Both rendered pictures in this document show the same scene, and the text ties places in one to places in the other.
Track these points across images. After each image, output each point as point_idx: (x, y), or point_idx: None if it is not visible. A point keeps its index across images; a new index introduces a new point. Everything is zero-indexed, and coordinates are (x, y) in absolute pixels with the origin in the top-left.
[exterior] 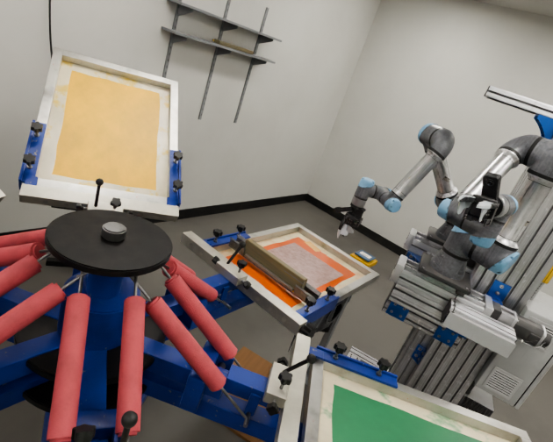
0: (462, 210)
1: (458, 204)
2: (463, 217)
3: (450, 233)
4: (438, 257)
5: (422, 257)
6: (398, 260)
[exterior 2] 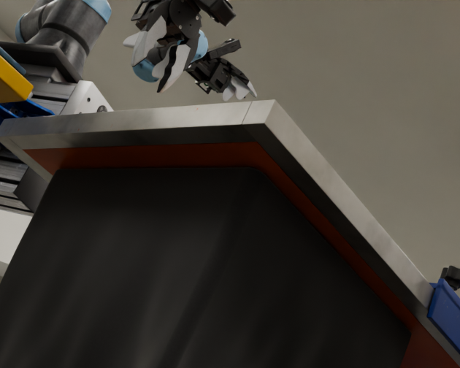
0: (236, 93)
1: (247, 93)
2: (223, 92)
3: (101, 24)
4: (82, 70)
5: (78, 73)
6: (111, 107)
